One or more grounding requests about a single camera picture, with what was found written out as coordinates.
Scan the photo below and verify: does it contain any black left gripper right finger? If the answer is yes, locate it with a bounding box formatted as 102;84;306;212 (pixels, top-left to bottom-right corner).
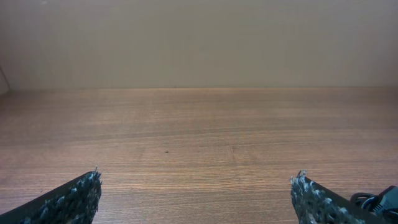
290;170;386;224

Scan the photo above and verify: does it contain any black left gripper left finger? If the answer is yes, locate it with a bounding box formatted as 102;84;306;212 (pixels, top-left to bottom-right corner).
1;170;102;224

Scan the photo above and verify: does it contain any black wrist wiring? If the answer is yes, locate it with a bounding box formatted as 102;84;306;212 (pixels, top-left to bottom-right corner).
350;185;398;223

